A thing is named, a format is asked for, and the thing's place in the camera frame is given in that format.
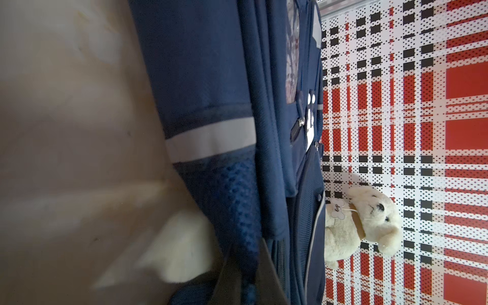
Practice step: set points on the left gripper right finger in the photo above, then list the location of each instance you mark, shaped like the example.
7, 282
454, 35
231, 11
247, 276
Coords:
269, 289

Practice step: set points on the left gripper triangular left finger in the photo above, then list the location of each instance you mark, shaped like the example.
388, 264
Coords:
229, 284

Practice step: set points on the navy blue backpack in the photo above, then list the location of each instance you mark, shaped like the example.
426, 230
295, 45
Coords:
238, 89

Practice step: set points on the white fluffy plush dog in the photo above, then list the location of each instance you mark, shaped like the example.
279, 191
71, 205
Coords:
365, 214

